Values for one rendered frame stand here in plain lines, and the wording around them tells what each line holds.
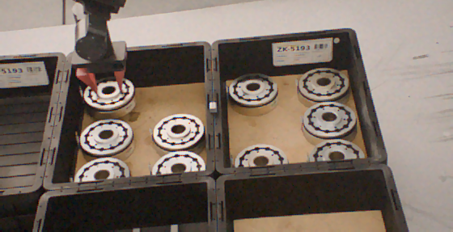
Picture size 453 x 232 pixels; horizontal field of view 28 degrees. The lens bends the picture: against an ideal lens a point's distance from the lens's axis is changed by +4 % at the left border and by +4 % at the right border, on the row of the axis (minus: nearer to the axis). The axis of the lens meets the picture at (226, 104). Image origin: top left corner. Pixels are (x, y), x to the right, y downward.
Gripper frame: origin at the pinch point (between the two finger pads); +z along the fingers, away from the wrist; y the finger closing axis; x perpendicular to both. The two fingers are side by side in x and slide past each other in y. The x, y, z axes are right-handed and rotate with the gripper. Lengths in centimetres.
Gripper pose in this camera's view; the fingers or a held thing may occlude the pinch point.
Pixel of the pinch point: (107, 87)
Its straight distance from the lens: 181.0
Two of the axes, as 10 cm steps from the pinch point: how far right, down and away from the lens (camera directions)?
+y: 9.9, -0.9, -0.4
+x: -0.3, -6.4, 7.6
